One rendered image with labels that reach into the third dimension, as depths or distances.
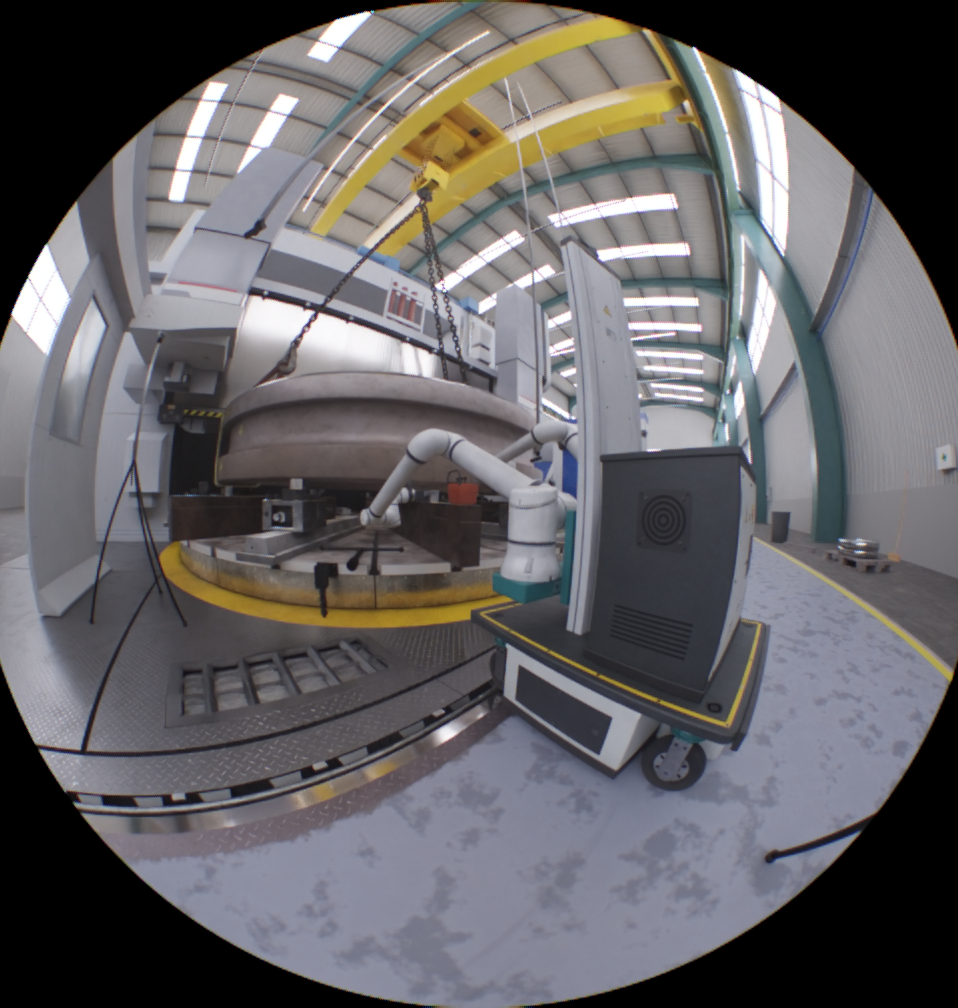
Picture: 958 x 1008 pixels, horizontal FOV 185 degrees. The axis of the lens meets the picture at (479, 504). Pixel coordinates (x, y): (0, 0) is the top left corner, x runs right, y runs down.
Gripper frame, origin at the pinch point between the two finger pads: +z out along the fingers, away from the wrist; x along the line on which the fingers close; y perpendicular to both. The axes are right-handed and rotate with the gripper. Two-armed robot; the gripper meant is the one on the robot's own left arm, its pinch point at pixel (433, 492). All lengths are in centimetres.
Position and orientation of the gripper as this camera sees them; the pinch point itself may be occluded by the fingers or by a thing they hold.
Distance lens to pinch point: 182.6
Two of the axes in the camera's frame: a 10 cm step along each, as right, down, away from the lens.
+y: 0.7, 9.9, 0.8
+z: 8.7, -1.0, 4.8
